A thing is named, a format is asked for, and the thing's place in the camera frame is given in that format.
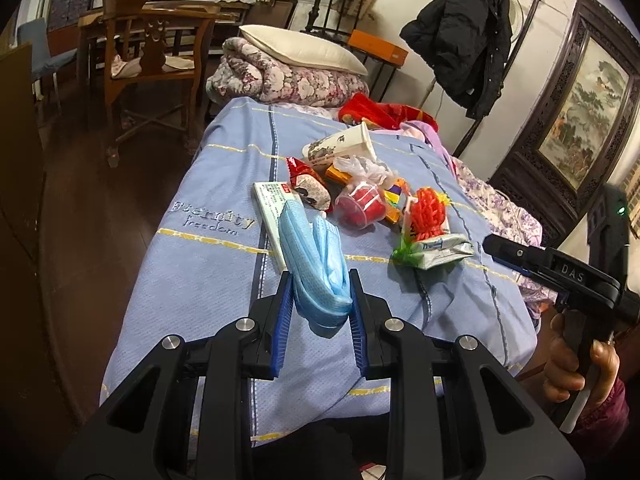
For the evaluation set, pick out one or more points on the red patterned cloth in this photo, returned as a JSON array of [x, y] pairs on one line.
[[385, 107]]

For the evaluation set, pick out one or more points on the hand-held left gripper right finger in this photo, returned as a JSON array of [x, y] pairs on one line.
[[357, 335]]

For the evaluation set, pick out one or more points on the wooden cabinet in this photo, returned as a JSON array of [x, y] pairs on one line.
[[20, 150]]

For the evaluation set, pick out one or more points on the white paper cup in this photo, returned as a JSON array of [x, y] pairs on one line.
[[340, 147]]

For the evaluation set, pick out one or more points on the red snack packet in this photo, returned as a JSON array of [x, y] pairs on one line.
[[307, 185]]

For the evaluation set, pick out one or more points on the person's right forearm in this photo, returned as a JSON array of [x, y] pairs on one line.
[[612, 410]]

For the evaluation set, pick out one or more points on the orange box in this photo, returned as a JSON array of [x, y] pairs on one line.
[[377, 47]]

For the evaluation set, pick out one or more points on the white medicine box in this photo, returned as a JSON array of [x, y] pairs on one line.
[[269, 210]]

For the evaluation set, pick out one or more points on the black metal side table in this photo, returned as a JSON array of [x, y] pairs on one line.
[[382, 77]]

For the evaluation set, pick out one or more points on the dark floral quilt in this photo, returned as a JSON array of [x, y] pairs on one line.
[[280, 80]]

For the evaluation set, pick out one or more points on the person's right hand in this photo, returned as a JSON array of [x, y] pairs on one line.
[[562, 360]]

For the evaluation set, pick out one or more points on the blue face mask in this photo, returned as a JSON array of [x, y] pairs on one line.
[[310, 260]]

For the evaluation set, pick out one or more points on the black round stand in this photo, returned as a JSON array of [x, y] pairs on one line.
[[340, 5]]

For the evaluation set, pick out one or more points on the blue chair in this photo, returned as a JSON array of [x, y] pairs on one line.
[[42, 50]]

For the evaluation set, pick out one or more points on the black metal coat rack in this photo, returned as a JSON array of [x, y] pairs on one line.
[[535, 0]]

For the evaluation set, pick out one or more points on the orange wrapper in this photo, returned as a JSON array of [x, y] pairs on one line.
[[337, 175]]

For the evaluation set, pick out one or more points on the green white packet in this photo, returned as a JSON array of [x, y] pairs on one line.
[[435, 250]]

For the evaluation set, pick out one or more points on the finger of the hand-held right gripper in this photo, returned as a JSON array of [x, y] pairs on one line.
[[510, 250]]

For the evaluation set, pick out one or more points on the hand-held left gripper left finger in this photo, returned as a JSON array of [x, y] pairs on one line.
[[285, 320]]

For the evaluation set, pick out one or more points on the red foam net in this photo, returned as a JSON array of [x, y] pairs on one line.
[[427, 215]]

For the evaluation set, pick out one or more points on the light blue blanket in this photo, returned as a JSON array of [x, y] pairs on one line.
[[200, 260]]

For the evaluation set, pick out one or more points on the lilac cloth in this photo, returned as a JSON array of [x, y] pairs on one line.
[[422, 130]]

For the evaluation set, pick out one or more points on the wooden armchair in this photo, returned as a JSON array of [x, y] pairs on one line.
[[150, 55]]

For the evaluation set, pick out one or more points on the black jacket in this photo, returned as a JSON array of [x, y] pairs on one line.
[[460, 35]]

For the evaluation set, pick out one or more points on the carved framed painting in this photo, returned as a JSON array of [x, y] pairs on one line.
[[585, 110]]

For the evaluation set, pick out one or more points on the cream pillow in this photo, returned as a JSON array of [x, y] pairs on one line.
[[300, 50]]

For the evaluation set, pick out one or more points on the white plastic bag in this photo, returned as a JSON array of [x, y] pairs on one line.
[[362, 170]]

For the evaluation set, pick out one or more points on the purple floral quilt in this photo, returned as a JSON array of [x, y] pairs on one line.
[[500, 210]]

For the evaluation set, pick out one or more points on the colourful snack packet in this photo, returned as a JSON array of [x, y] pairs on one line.
[[395, 200]]

